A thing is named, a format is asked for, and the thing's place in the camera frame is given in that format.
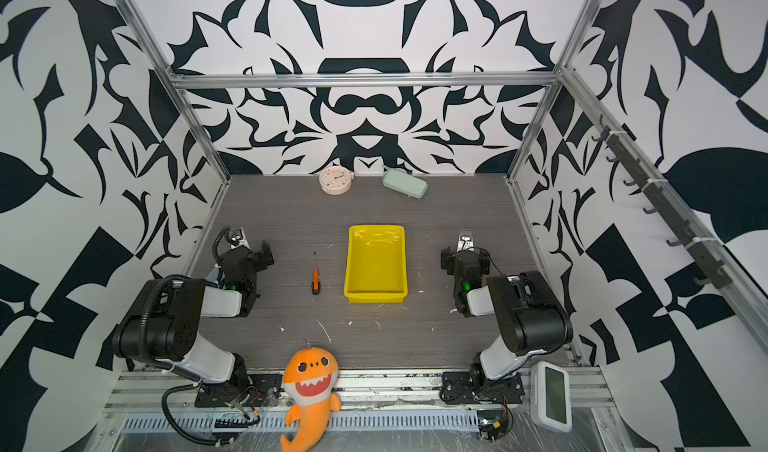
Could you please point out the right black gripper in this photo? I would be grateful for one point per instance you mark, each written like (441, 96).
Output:
(451, 260)

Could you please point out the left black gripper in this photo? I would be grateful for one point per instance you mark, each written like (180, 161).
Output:
(259, 260)

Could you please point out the orange handled screwdriver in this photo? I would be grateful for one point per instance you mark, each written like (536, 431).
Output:
(315, 282)

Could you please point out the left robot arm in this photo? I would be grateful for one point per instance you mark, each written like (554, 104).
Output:
(161, 328)

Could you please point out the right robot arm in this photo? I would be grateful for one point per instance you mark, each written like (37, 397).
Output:
(531, 319)

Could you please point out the yellow plastic bin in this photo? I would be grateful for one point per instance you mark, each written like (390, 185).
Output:
(376, 269)

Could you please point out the mint green case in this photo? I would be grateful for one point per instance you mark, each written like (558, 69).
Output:
(400, 181)

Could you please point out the pink round clock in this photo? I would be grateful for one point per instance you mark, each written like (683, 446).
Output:
(336, 179)

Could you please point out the orange shark plush toy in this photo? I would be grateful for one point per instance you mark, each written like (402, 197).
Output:
(308, 380)

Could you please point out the white tablet device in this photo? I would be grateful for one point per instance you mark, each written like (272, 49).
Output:
(550, 401)

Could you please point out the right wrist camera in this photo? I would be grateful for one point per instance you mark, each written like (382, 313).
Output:
(465, 240)

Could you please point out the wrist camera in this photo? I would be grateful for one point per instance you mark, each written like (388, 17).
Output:
(236, 237)
(465, 240)

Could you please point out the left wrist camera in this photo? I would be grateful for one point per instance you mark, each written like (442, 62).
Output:
(236, 237)

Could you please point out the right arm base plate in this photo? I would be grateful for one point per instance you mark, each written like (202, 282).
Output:
(463, 388)

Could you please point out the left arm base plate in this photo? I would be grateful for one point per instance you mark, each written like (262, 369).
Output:
(255, 391)

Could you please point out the aluminium frame rail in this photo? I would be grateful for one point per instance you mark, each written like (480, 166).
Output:
(187, 82)

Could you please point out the black wall hook rail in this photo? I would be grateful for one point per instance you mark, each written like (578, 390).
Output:
(666, 202)

